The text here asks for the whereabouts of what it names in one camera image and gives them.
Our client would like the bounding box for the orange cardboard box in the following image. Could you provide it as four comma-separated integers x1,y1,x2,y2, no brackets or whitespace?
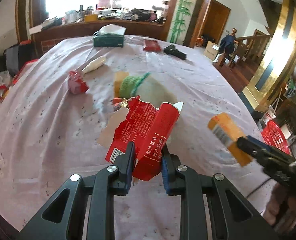
207,113,252,167

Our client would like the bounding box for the torn red cardboard box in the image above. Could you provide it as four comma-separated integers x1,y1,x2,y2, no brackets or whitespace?
98,96,184,181

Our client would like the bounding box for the brown red snack wrapper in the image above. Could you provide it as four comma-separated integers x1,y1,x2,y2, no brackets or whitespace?
111,98,128,112

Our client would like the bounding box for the white green towel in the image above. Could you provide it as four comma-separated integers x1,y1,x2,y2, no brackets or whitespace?
119,73,179,108

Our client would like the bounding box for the yellow tape roll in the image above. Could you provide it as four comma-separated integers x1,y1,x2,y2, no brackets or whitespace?
113,71,129,98

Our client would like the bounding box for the red plastic mesh basket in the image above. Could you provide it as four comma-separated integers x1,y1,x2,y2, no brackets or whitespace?
261,120,290,155

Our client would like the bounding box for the crumpled red pink wrapper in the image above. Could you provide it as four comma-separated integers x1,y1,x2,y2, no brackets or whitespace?
68,70,89,94

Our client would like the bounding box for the gold black pillar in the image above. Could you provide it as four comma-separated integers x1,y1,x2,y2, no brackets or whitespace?
239,0,296,113

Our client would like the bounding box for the wooden staircase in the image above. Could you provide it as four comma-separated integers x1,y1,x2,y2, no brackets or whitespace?
212,33,274,93

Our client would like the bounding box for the white spray bottle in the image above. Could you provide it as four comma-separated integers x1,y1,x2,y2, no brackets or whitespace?
81,56,106,75

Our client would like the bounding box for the dark blue jacket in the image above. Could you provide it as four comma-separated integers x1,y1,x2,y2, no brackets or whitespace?
218,33,238,55

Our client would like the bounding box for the brown cardboard box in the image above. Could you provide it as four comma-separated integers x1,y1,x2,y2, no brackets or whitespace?
204,41,219,61

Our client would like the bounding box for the black handheld device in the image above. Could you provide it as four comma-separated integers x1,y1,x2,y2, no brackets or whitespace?
163,44,186,60

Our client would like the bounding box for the dark red snack packet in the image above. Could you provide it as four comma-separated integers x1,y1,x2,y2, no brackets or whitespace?
143,39,162,52

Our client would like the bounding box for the green tissue box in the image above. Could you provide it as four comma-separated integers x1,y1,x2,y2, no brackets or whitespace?
93,24,126,48

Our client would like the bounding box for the brown wooden door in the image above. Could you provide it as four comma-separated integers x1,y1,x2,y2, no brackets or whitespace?
200,0,231,44

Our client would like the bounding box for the wooden sideboard counter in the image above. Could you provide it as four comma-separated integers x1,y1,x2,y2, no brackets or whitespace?
31,20,168,57

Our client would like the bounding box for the bamboo painted panel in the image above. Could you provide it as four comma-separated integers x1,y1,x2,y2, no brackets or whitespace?
166,0,197,45

